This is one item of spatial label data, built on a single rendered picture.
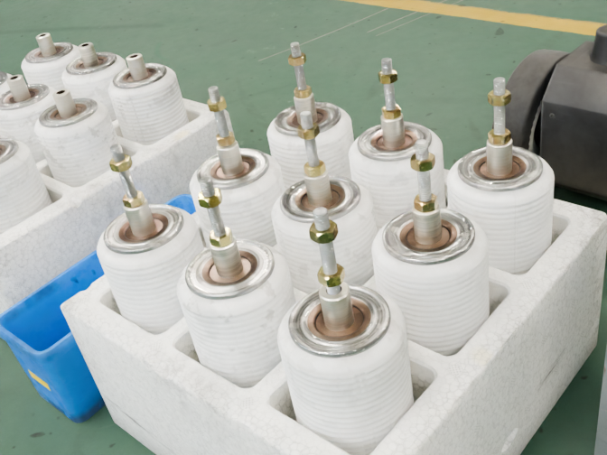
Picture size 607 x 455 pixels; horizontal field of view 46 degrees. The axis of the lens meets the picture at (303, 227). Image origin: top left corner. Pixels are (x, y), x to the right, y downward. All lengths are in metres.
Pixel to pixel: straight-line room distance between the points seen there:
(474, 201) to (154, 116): 0.51
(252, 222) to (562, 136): 0.44
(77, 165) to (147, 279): 0.33
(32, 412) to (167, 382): 0.32
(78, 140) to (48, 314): 0.22
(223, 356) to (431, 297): 0.18
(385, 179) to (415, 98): 0.70
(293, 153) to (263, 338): 0.26
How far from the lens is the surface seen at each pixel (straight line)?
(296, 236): 0.64
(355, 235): 0.65
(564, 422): 0.79
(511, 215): 0.66
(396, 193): 0.72
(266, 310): 0.58
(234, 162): 0.73
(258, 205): 0.72
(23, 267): 0.92
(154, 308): 0.68
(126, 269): 0.66
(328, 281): 0.50
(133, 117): 1.01
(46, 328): 0.93
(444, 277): 0.57
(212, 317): 0.58
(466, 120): 1.31
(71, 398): 0.86
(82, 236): 0.94
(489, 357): 0.60
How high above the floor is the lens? 0.61
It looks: 35 degrees down
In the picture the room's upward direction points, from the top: 11 degrees counter-clockwise
